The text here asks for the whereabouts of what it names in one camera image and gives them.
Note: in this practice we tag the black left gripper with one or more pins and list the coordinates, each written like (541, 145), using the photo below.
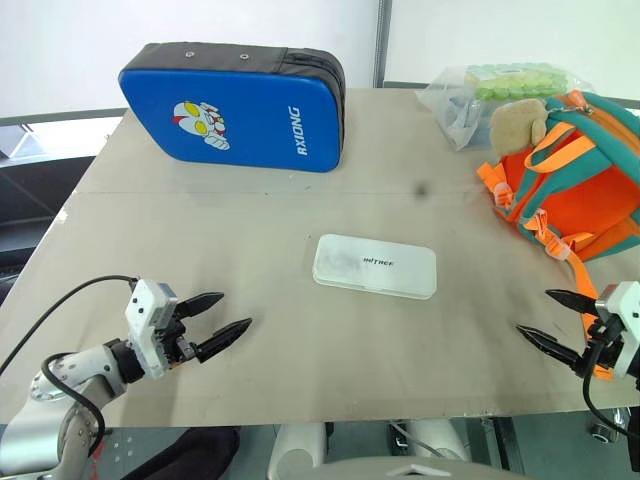
(175, 346)

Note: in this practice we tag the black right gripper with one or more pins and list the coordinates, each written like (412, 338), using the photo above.
(600, 357)

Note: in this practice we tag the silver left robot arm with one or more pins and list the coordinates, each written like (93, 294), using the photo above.
(75, 380)

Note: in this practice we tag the orange and teal backpack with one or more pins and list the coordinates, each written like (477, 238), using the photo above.
(575, 200)

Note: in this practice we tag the white plastic case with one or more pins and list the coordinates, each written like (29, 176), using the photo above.
(375, 266)

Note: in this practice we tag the dark rounded shape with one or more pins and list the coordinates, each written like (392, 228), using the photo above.
(190, 452)

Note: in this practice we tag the white rounded robot leg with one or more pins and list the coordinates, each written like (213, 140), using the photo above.
(295, 447)
(440, 437)

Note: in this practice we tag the beige plush toy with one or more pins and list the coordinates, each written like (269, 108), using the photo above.
(512, 125)

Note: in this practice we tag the blue cartoon print pad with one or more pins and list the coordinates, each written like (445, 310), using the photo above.
(250, 120)

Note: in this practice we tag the clear plastic bag green items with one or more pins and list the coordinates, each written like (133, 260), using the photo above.
(460, 110)

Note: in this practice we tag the grey metal pole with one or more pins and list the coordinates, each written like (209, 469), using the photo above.
(384, 40)

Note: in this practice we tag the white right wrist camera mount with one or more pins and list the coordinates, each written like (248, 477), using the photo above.
(625, 320)

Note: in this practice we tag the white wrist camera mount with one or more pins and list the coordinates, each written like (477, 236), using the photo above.
(625, 320)
(145, 325)

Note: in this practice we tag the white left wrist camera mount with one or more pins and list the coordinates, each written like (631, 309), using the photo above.
(145, 325)

